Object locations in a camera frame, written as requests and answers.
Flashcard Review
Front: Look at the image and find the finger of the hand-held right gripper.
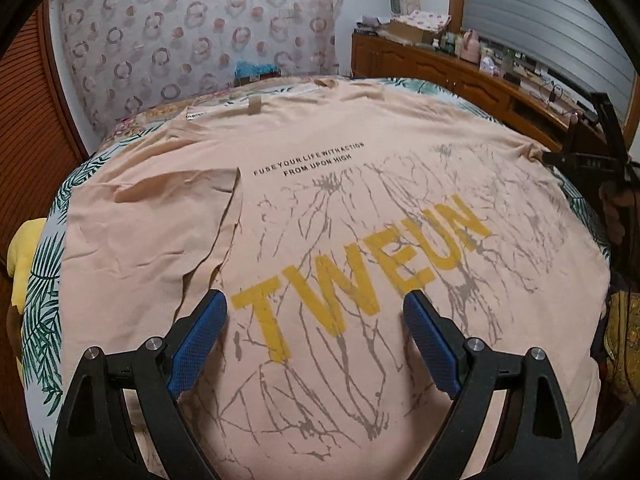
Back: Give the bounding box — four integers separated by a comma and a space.
542, 151, 626, 170

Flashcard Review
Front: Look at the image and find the cardboard box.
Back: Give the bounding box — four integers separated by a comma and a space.
377, 20, 436, 46

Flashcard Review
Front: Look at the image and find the peach printed t-shirt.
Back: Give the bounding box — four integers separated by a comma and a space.
60, 77, 611, 480

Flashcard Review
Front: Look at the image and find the yellow patterned cloth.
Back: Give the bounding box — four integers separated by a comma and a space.
602, 287, 640, 411

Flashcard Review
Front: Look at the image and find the blue fluffy item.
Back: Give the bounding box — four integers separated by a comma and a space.
235, 60, 278, 81

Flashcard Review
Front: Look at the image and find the green leaf print sheet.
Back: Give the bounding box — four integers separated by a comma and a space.
22, 80, 613, 461

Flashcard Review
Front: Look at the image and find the pink floral cloth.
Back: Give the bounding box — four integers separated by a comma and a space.
400, 10, 453, 32

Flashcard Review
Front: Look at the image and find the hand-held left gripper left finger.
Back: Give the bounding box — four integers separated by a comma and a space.
50, 289, 231, 480

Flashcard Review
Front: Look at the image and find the person's right hand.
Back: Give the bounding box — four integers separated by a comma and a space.
601, 182, 637, 243

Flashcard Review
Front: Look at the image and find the floral blanket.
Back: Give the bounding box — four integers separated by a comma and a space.
95, 77, 281, 156

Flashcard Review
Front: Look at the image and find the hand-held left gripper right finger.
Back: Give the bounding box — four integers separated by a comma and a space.
402, 289, 593, 480

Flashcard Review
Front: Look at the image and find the wooden wardrobe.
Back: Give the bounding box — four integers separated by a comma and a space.
0, 5, 96, 461

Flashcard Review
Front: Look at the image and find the wooden cabinet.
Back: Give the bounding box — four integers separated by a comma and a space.
350, 32, 640, 171

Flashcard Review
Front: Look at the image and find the grey window blind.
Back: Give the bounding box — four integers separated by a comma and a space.
460, 0, 640, 126

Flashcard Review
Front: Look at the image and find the circle patterned hanging cloth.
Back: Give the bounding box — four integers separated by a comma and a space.
52, 0, 348, 141

